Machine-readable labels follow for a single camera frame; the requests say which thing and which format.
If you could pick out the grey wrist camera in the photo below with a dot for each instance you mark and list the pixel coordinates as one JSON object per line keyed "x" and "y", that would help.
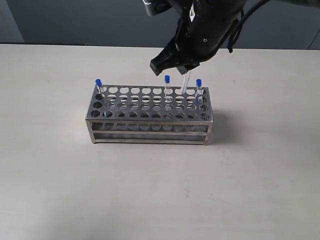
{"x": 156, "y": 7}

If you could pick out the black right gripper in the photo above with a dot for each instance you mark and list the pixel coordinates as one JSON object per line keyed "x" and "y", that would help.
{"x": 202, "y": 25}

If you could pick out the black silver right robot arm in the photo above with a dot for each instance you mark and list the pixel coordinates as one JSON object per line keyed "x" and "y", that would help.
{"x": 233, "y": 33}

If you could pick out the blue capped tube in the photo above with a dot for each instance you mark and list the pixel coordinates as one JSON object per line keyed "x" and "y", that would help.
{"x": 167, "y": 86}
{"x": 199, "y": 90}
{"x": 186, "y": 78}
{"x": 99, "y": 86}

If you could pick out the stainless steel test tube rack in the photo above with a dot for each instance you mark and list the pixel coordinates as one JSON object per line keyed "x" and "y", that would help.
{"x": 150, "y": 115}

